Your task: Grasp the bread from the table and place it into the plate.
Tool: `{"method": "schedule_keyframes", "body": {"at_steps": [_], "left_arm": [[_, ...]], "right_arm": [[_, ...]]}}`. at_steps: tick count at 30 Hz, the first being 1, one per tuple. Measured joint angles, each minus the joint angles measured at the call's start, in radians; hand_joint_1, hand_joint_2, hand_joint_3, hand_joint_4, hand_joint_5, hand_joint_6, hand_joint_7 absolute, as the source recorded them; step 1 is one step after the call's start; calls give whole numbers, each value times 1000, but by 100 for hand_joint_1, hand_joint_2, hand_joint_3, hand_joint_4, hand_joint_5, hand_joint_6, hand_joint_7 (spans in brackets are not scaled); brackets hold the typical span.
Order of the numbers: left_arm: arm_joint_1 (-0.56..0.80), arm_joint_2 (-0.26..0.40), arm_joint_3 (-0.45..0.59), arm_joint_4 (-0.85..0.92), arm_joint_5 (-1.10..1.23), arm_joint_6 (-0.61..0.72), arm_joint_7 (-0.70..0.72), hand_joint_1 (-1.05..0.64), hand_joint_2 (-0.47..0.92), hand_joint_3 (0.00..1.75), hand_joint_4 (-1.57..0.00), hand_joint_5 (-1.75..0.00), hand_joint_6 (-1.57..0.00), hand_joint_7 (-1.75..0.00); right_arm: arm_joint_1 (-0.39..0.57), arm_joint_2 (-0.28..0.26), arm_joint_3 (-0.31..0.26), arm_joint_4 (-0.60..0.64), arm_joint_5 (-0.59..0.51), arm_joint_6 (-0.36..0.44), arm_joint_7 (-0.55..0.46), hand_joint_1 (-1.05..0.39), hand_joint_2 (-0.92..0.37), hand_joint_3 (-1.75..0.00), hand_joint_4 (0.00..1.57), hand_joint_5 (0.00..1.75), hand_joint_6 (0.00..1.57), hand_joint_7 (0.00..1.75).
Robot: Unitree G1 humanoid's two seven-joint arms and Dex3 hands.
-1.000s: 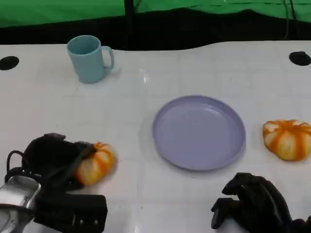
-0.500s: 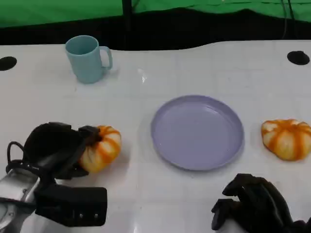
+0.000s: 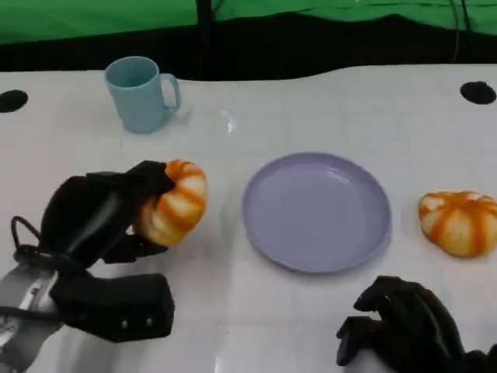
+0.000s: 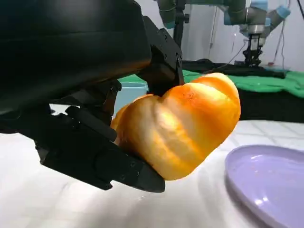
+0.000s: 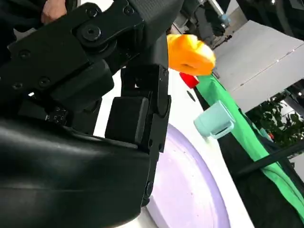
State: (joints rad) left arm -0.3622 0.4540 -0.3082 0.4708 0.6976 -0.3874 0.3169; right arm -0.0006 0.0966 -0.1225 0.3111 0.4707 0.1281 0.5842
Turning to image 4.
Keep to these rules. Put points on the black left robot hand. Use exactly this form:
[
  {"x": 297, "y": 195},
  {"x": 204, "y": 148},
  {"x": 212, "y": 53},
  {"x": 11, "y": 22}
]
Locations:
[{"x": 71, "y": 47}]

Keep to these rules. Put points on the orange white toy bread roll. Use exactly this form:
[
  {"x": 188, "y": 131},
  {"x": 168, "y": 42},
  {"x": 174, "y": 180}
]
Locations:
[{"x": 178, "y": 128}]

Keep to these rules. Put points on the pale green mug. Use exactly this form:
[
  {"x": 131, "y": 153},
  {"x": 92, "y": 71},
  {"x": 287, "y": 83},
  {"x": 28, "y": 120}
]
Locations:
[{"x": 131, "y": 95}]

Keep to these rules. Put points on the black upright pole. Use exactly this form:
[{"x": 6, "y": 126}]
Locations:
[{"x": 180, "y": 19}]

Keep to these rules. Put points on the black background platform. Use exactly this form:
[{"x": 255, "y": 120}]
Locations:
[{"x": 225, "y": 67}]

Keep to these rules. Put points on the black background robot gripper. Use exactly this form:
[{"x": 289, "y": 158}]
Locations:
[{"x": 253, "y": 52}]

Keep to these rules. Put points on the black cloth under green cloth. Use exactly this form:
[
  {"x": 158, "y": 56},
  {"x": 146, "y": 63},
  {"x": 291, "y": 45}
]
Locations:
[{"x": 270, "y": 107}]

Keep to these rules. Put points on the lilac plate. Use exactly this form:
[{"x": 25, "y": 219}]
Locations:
[{"x": 268, "y": 185}]

